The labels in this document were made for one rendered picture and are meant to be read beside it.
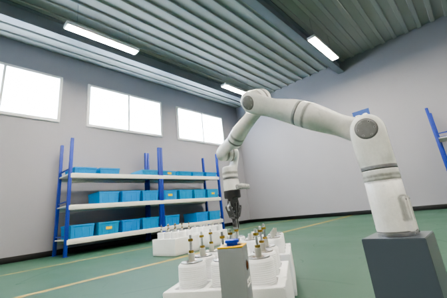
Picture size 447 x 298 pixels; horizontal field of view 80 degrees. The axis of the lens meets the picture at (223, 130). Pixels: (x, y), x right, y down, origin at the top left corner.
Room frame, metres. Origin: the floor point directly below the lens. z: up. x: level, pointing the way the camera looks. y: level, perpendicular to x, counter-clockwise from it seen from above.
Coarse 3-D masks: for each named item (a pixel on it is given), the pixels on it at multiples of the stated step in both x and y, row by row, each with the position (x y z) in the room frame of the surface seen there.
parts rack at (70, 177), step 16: (144, 160) 6.11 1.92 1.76; (160, 160) 5.77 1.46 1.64; (64, 176) 4.61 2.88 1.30; (80, 176) 4.55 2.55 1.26; (96, 176) 4.75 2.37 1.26; (112, 176) 4.97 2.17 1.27; (128, 176) 5.21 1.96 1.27; (144, 176) 5.47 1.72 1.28; (160, 176) 5.75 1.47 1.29; (176, 176) 6.07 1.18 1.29; (192, 176) 6.42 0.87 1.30; (208, 176) 6.82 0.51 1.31; (160, 192) 5.74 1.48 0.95; (64, 208) 4.81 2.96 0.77; (80, 208) 4.57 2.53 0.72; (96, 208) 5.32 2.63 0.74; (112, 208) 5.56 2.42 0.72; (160, 208) 5.73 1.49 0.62; (160, 224) 5.73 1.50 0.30; (192, 224) 6.34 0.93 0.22; (208, 224) 7.46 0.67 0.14; (64, 240) 4.43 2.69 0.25; (80, 240) 4.59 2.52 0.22; (96, 240) 4.78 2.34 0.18; (64, 256) 4.42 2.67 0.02
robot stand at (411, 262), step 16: (368, 240) 0.75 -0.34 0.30; (384, 240) 0.72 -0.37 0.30; (400, 240) 0.70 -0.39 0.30; (416, 240) 0.68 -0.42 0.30; (432, 240) 0.73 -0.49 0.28; (368, 256) 0.75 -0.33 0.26; (384, 256) 0.73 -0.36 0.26; (400, 256) 0.70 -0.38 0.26; (416, 256) 0.68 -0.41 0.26; (432, 256) 0.68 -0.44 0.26; (384, 272) 0.73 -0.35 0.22; (400, 272) 0.71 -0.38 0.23; (416, 272) 0.69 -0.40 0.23; (432, 272) 0.67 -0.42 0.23; (384, 288) 0.74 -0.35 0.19; (400, 288) 0.72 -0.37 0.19; (416, 288) 0.69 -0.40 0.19; (432, 288) 0.67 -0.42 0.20
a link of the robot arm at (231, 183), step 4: (224, 180) 1.20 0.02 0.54; (228, 180) 1.19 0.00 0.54; (232, 180) 1.18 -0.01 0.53; (236, 180) 1.19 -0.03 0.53; (224, 184) 1.20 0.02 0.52; (228, 184) 1.18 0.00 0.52; (232, 184) 1.18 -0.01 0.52; (236, 184) 1.19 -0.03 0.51; (240, 184) 1.15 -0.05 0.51; (244, 184) 1.17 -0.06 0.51; (248, 184) 1.22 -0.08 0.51; (224, 188) 1.20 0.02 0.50; (228, 188) 1.19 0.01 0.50; (232, 188) 1.18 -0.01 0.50; (236, 188) 1.19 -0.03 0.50; (240, 188) 1.18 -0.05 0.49; (244, 188) 1.20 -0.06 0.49; (248, 188) 1.23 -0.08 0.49
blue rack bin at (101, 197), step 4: (96, 192) 4.90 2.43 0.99; (100, 192) 4.85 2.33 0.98; (104, 192) 4.90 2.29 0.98; (108, 192) 4.96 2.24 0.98; (112, 192) 5.02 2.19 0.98; (116, 192) 5.08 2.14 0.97; (88, 196) 5.14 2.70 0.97; (92, 196) 5.03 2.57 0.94; (96, 196) 4.91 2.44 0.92; (100, 196) 4.86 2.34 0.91; (104, 196) 4.91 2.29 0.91; (108, 196) 4.97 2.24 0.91; (112, 196) 5.03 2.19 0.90; (116, 196) 5.09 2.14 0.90; (88, 200) 5.15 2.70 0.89; (92, 200) 5.03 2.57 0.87; (96, 200) 4.92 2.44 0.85; (100, 200) 4.86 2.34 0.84; (104, 200) 4.92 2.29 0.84; (108, 200) 4.98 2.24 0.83; (112, 200) 5.03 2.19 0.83; (116, 200) 5.09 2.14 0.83
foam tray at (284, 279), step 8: (288, 264) 1.19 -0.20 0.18; (280, 272) 1.06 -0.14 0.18; (288, 272) 1.10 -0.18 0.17; (208, 280) 1.06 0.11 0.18; (280, 280) 0.95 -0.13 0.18; (288, 280) 1.04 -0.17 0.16; (176, 288) 1.00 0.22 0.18; (208, 288) 0.95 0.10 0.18; (216, 288) 0.94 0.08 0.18; (256, 288) 0.89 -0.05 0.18; (264, 288) 0.89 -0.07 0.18; (272, 288) 0.88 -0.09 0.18; (280, 288) 0.87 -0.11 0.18; (288, 288) 0.98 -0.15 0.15; (168, 296) 0.95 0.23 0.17; (176, 296) 0.95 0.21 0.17; (184, 296) 0.94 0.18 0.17; (192, 296) 0.94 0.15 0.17; (200, 296) 0.93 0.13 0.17; (208, 296) 0.92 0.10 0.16; (216, 296) 0.92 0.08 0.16; (256, 296) 0.89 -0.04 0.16; (264, 296) 0.89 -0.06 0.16; (272, 296) 0.88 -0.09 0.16; (280, 296) 0.88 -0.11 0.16; (288, 296) 0.93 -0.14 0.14
